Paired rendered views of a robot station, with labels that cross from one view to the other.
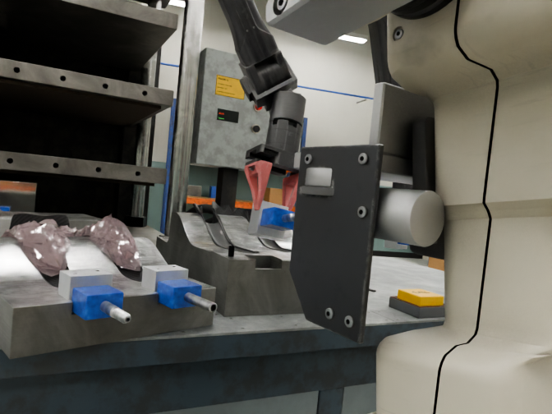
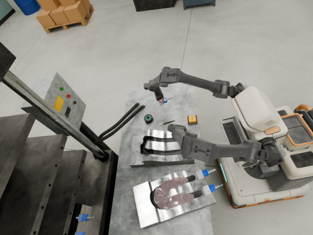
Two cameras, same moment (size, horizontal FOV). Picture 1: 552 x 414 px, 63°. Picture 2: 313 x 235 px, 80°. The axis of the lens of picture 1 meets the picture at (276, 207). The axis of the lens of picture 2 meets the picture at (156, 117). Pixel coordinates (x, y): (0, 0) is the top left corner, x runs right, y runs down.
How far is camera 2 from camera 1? 1.37 m
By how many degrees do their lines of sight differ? 63
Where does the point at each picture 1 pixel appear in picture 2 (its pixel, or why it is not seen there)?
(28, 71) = (44, 201)
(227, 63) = (50, 99)
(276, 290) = not seen: hidden behind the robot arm
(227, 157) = (78, 120)
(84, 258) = (185, 189)
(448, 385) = not seen: hidden behind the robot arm
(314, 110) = not seen: outside the picture
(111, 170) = (80, 172)
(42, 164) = (73, 200)
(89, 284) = (209, 189)
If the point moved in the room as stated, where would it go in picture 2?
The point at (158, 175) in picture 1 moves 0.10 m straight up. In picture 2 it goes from (84, 153) to (77, 148)
